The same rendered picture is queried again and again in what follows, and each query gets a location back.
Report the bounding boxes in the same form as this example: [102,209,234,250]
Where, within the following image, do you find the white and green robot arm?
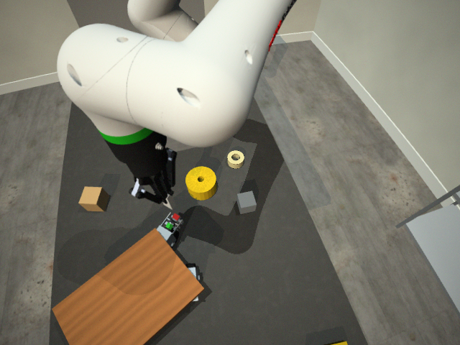
[57,0,297,165]

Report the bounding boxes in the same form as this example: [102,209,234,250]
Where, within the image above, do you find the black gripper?
[126,148,177,210]

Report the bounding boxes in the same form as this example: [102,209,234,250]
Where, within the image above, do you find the tan cube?
[79,187,109,212]

